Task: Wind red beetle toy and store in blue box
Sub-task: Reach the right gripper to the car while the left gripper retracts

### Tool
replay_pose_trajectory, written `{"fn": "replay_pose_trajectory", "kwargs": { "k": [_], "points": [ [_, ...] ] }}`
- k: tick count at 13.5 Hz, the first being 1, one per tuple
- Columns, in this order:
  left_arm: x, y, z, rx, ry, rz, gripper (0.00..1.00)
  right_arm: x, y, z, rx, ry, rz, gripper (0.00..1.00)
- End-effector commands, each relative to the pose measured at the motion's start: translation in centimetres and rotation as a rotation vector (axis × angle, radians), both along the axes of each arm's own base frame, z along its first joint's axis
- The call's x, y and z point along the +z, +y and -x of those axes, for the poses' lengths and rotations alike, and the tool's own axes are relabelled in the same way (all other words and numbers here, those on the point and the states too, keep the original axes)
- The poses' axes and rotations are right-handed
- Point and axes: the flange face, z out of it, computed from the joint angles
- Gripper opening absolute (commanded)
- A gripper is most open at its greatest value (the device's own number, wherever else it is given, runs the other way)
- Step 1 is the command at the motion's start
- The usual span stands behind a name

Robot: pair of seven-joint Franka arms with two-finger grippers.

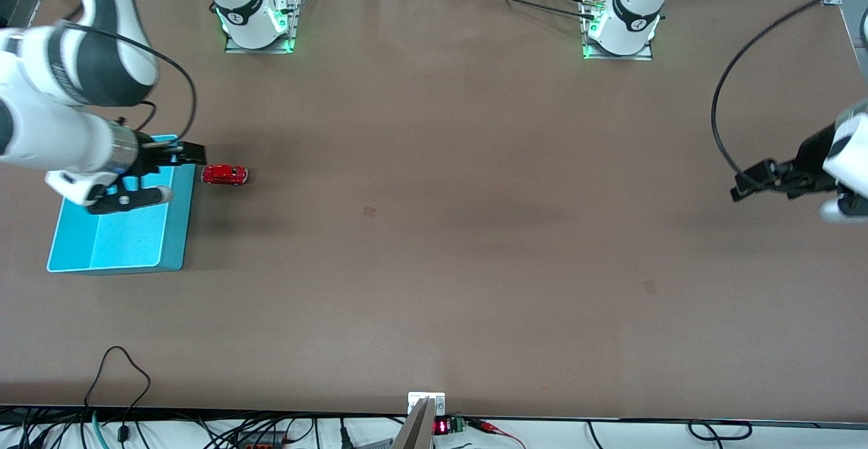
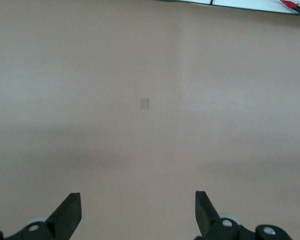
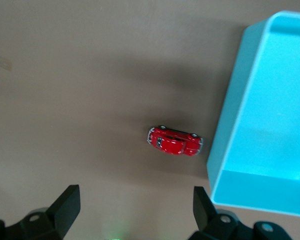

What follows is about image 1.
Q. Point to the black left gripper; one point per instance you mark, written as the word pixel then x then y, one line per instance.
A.
pixel 809 155

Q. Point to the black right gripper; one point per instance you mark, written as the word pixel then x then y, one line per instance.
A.
pixel 150 158

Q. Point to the red beetle toy car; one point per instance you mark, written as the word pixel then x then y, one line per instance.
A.
pixel 225 174

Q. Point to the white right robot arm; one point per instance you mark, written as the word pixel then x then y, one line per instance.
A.
pixel 41 130

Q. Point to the blue plastic storage box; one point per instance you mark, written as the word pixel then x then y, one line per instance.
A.
pixel 129 239

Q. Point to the orange black connector box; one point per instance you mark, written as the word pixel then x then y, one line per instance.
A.
pixel 261 441

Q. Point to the red digit display module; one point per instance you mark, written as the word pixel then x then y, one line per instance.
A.
pixel 441 426

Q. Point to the green terminal connector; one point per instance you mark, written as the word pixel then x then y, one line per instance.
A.
pixel 456 424

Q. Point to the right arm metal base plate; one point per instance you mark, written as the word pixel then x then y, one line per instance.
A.
pixel 296 8

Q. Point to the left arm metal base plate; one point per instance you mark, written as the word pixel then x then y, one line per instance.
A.
pixel 618 56

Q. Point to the white table edge bracket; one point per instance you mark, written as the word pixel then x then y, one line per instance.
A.
pixel 415 398

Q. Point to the grey camera mount pole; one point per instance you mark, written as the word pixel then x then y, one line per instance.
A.
pixel 415 432

